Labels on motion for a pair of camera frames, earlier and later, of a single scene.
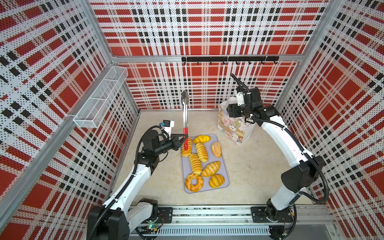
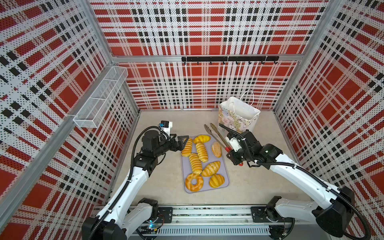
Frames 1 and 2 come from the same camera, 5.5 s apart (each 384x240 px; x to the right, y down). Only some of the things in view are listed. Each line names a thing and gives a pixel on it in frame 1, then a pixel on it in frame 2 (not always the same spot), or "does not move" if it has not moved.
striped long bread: x=202 y=151 does not move
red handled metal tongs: x=185 y=99 -> x=221 y=139
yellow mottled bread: x=202 y=138 does not move
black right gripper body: x=237 y=111 -> x=239 y=156
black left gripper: x=176 y=143 does not move
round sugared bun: x=216 y=149 does not move
